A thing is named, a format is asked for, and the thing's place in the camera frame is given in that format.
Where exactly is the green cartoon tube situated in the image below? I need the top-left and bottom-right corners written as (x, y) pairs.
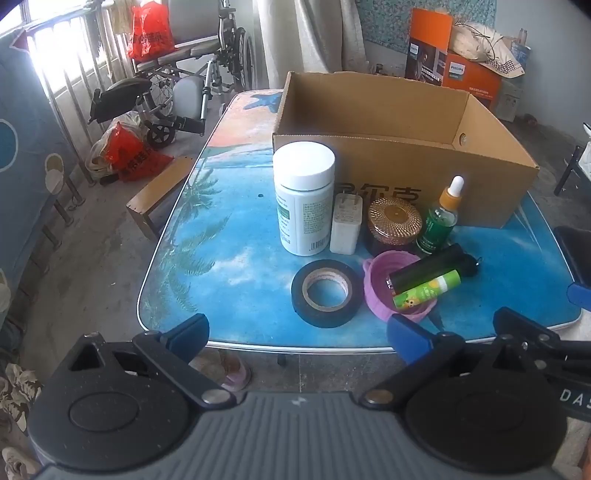
top-left (393, 270), bottom-right (461, 311)

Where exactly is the black cylindrical tube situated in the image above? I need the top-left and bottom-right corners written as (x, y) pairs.
top-left (386, 244), bottom-right (481, 294)

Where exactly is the purple silicone cup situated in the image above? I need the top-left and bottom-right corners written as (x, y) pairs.
top-left (363, 250), bottom-right (438, 323)

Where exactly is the black electrical tape roll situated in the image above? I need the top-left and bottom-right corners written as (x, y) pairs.
top-left (290, 260), bottom-right (363, 329)

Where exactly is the green dropper bottle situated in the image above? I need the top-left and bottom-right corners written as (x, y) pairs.
top-left (416, 175), bottom-right (465, 254)

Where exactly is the gold lid cosmetic jar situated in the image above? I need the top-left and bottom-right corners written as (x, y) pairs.
top-left (363, 198), bottom-right (423, 256)

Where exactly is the white pill bottle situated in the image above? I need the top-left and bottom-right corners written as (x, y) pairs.
top-left (273, 141), bottom-right (335, 256)

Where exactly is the bed with white bedding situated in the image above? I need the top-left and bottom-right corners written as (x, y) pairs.
top-left (553, 122), bottom-right (591, 196)

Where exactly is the small wooden stool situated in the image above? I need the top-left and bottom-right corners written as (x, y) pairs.
top-left (126, 156), bottom-right (195, 241)

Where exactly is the red plastic bag on floor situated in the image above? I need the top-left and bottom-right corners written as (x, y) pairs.
top-left (103, 122), bottom-right (173, 182)

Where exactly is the white water dispenser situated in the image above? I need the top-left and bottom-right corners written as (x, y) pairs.
top-left (492, 79), bottom-right (523, 122)

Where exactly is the brown cardboard box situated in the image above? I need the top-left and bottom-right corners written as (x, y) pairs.
top-left (273, 72), bottom-right (539, 228)

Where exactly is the folding wheelchair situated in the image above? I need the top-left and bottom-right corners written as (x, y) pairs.
top-left (89, 1), bottom-right (256, 150)

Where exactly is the beige straw hat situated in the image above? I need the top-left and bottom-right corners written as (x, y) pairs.
top-left (450, 22), bottom-right (525, 79)

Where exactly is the orange Philips appliance box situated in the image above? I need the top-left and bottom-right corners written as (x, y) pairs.
top-left (404, 8), bottom-right (501, 110)

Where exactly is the red plastic bag on wheelchair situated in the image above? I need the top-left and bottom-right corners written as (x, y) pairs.
top-left (127, 1), bottom-right (175, 62)

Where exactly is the white curtain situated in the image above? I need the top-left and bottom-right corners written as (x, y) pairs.
top-left (253, 0), bottom-right (370, 88)

